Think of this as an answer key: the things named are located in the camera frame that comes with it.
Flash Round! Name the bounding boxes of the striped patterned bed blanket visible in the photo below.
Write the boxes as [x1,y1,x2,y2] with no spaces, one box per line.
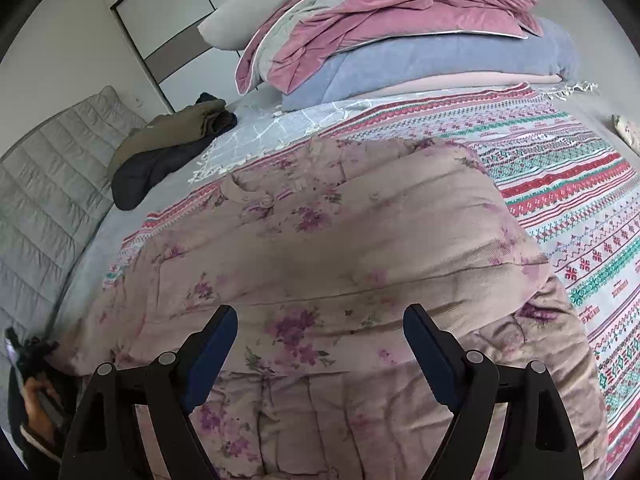
[102,80,640,476]

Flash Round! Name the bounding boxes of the light pink folded blanket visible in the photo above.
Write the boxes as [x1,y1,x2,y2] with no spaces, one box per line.
[370,71,567,97]

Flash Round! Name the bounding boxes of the white wardrobe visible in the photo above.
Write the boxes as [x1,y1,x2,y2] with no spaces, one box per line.
[97,0,241,113]

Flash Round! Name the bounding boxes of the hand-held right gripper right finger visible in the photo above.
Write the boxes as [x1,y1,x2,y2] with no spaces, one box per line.
[403,303,585,480]

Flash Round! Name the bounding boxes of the small floral cloth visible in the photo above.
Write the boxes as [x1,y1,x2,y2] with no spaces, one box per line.
[612,114,640,155]

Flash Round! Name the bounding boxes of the pink floral quilt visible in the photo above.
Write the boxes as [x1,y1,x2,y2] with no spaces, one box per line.
[47,135,608,480]

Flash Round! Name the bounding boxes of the grey quilted headboard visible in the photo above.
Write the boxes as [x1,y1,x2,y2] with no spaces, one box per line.
[0,85,148,343]

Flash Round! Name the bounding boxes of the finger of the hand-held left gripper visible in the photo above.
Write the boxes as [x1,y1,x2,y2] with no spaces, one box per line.
[25,339,61,362]

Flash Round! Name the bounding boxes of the olive and black jacket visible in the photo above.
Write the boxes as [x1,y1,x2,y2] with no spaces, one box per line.
[109,92,238,211]

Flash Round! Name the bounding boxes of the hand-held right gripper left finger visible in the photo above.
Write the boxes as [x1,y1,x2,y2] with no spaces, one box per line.
[59,304,239,480]

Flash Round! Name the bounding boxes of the grey throw with white lines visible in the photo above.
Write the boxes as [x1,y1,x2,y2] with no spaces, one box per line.
[190,97,361,183]

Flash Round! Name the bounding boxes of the blue folded blanket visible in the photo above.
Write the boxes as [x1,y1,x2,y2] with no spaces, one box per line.
[280,17,582,112]

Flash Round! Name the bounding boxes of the person's left hand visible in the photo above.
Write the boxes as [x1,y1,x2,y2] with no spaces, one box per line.
[21,375,63,442]

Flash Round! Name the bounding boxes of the grey pillow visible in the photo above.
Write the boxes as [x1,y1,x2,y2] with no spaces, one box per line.
[197,0,351,52]

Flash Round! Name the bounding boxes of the pink quilt with grey lining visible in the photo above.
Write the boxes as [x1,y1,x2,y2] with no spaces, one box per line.
[235,0,546,97]

